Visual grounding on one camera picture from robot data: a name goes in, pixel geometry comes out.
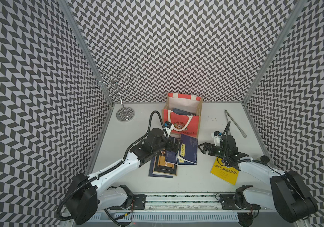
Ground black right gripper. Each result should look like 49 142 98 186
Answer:
197 142 229 159

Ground blue book yellow title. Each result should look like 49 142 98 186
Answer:
177 134 198 166

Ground blue book barcode back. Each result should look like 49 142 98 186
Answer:
172 108 196 116

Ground red burlap Christmas bag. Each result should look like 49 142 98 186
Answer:
163 93 203 138

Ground navy book yellow label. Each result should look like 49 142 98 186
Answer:
165 151 177 165

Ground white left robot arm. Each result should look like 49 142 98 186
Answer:
55 128 181 225

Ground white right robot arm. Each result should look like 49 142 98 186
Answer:
198 133 318 223

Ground brown cover book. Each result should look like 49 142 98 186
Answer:
153 150 177 177

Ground yellow book blue illustration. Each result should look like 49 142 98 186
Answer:
210 158 239 185

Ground stainless steel kitchen tongs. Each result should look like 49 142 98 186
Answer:
224 110 247 138

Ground blue book under brown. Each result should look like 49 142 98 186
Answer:
148 158 173 178

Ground small glass spice jar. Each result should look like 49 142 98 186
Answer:
260 155 270 165

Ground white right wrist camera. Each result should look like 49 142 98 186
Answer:
211 131 222 147

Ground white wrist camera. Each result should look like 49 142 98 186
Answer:
211 131 222 147
164 121 174 137

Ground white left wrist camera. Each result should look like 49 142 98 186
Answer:
164 121 174 137

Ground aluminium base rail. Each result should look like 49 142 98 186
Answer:
65 192 305 227

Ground chrome wire jewelry stand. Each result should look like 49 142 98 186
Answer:
94 71 135 123

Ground right aluminium corner post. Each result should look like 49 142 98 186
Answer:
242 0 307 106

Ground aluminium corner frame post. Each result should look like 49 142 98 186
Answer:
58 0 114 105

